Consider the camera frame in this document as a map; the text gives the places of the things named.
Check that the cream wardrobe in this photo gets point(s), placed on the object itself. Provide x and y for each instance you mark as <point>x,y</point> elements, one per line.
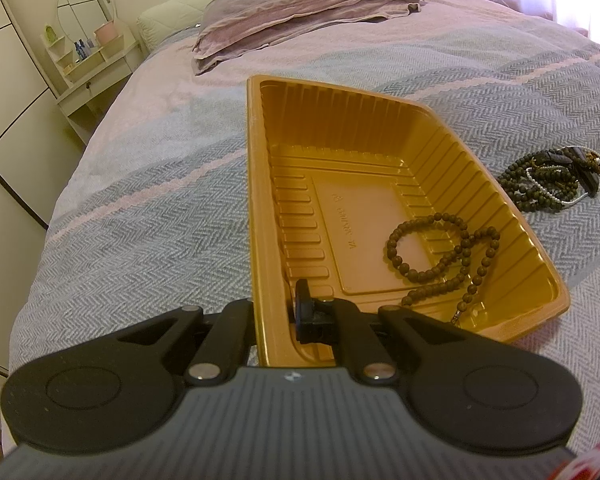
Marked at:
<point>7,85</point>

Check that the oval mirror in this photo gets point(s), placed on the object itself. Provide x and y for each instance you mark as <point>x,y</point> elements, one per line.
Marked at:
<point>82,5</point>

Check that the gold plastic tray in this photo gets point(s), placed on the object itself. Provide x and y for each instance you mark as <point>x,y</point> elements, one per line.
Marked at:
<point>360,220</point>

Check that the black watch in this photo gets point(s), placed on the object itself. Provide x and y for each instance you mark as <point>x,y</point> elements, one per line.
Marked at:
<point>591,180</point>

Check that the white pillow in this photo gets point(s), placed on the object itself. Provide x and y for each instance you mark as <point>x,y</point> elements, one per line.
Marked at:
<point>170,17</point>

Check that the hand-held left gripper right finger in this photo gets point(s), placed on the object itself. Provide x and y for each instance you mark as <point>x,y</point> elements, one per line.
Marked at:
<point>307,317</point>

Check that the pink pot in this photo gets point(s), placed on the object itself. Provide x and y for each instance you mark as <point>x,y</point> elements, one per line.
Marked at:
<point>105,32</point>

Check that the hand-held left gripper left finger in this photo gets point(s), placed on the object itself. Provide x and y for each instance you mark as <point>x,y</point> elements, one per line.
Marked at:
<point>230,325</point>

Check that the folded pink blanket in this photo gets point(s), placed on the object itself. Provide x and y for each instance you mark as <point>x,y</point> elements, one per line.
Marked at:
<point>300,15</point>

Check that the white vanity dresser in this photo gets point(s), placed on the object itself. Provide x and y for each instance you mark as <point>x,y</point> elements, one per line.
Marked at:
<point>97,72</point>

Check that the blue bottles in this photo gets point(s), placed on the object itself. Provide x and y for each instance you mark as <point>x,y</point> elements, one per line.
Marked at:
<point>84,50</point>

